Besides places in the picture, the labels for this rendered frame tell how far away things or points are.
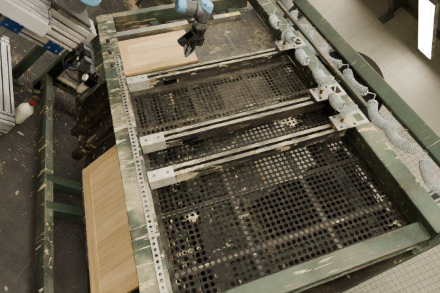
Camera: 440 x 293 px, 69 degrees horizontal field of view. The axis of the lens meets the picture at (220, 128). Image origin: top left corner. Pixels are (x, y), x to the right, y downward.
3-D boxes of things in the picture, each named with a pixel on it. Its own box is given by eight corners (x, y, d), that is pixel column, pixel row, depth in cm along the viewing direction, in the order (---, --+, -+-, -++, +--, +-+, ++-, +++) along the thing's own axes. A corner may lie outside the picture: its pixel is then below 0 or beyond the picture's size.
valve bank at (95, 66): (59, 44, 227) (82, 22, 220) (77, 55, 238) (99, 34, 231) (61, 91, 197) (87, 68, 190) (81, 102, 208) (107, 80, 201)
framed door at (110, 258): (84, 171, 221) (82, 170, 219) (142, 126, 206) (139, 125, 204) (95, 313, 167) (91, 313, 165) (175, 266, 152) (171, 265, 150)
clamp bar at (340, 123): (148, 176, 162) (139, 148, 143) (352, 121, 186) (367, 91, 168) (152, 193, 156) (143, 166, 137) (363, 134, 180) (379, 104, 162)
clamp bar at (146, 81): (128, 84, 205) (119, 53, 186) (296, 49, 229) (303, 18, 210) (130, 95, 199) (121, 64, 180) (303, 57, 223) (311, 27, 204)
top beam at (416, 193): (244, -3, 274) (245, -15, 267) (255, -5, 277) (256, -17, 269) (425, 242, 142) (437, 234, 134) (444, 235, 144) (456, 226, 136)
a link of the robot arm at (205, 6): (198, -5, 172) (213, 0, 175) (192, 14, 179) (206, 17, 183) (200, 3, 167) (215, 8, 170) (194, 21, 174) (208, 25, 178)
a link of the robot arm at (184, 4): (172, 5, 177) (192, 10, 181) (175, 14, 169) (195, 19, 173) (176, -9, 172) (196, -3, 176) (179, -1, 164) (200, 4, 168)
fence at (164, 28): (117, 36, 237) (115, 32, 234) (238, 15, 256) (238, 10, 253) (118, 40, 234) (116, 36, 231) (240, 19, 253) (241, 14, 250)
